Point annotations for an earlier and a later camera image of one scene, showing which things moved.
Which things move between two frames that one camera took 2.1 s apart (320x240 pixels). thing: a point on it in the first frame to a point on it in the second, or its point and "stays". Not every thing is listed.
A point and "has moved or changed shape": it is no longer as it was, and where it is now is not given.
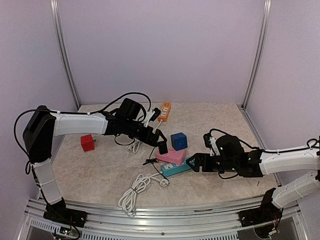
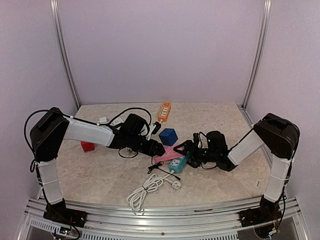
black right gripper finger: [196, 158] to [188, 144]
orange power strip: [165, 110] stays
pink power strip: [175, 157] has moved or changed shape
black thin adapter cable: [152, 160] to [156, 165]
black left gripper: [147, 140] to [151, 150]
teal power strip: [169, 169] has moved or changed shape
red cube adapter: [87, 142] stays
